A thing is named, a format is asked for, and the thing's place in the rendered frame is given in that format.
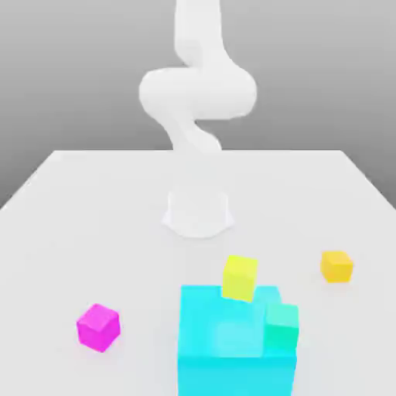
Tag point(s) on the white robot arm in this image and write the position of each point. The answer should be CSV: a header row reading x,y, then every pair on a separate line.
x,y
198,89

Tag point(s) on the small yellow cube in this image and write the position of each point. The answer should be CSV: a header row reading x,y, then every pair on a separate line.
x,y
239,278

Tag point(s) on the small orange cube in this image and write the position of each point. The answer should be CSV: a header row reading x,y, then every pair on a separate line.
x,y
336,267

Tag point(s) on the small teal cube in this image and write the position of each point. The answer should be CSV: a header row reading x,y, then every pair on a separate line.
x,y
281,331

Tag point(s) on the small magenta cube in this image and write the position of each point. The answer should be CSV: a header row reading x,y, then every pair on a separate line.
x,y
98,328

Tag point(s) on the large cyan box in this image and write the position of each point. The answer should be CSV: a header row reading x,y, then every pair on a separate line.
x,y
201,340

